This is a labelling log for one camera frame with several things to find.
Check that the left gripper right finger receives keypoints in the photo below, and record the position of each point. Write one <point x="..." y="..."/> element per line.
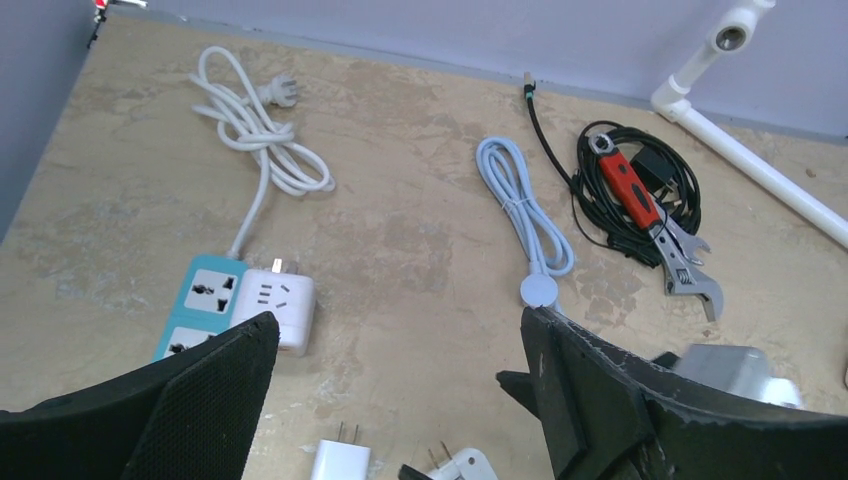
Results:
<point x="606" y="412"/>

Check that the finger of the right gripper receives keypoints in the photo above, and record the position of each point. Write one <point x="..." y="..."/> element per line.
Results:
<point x="407" y="472"/>
<point x="519" y="386"/>

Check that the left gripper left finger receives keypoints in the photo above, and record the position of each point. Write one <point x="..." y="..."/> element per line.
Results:
<point x="192" y="415"/>

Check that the white grey adapter block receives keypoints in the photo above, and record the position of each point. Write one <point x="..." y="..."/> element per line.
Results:
<point x="464" y="464"/>

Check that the white charger plug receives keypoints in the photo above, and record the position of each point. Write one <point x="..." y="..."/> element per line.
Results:
<point x="338" y="459"/>

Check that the teal power strip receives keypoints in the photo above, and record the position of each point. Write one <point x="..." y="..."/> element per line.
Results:
<point x="204" y="305"/>

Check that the white plug adapter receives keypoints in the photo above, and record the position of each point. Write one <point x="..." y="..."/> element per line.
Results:
<point x="289" y="297"/>

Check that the red adjustable wrench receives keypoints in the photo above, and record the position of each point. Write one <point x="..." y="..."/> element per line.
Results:
<point x="676" y="247"/>

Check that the white pvc pipe frame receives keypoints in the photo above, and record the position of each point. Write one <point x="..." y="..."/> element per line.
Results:
<point x="801" y="91"/>

